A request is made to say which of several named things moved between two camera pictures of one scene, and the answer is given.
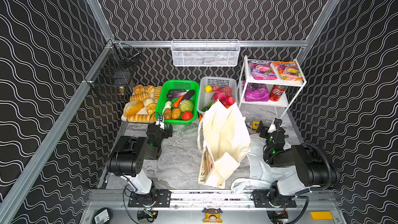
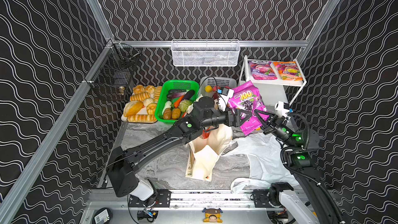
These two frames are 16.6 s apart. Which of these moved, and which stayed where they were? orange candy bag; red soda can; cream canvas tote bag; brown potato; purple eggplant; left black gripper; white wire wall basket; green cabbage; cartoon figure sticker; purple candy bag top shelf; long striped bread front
Moved: cream canvas tote bag; left black gripper; red soda can
Stayed: orange candy bag; purple candy bag top shelf; brown potato; purple eggplant; long striped bread front; green cabbage; white wire wall basket; cartoon figure sticker
